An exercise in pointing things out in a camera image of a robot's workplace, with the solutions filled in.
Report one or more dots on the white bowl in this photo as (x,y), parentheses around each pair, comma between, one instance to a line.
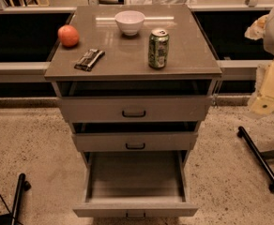
(129,22)

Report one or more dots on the grey middle drawer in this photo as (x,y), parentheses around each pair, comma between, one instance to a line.
(135,141)

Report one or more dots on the dark snack bar wrapper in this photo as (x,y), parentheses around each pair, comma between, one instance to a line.
(89,59)

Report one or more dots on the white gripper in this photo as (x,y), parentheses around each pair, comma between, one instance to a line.
(264,79)

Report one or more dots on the green soda can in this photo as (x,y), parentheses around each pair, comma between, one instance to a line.
(158,48)

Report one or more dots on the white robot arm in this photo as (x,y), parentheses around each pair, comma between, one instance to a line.
(268,39)

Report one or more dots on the grey open bottom drawer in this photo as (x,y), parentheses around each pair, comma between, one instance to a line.
(135,185)

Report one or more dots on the red apple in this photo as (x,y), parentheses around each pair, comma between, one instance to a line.
(68,36)

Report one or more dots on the grey drawer cabinet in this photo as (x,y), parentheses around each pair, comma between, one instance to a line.
(123,70)

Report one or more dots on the grey top drawer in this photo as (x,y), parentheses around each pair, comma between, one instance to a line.
(134,109)

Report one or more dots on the black stand leg right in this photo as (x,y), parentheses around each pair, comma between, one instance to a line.
(262,157)

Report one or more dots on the black stand leg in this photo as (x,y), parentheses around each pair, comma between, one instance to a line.
(12,216)
(262,157)

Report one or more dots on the black stand leg left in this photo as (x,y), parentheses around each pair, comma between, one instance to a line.
(12,216)

